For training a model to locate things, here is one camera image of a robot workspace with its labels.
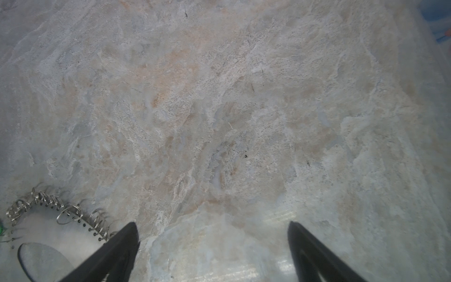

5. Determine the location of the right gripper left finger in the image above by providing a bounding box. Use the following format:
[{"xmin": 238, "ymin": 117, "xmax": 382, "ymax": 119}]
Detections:
[{"xmin": 62, "ymin": 222, "xmax": 140, "ymax": 282}]

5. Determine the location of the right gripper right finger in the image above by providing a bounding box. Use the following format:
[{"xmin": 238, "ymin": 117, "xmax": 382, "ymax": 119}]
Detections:
[{"xmin": 287, "ymin": 221, "xmax": 366, "ymax": 282}]

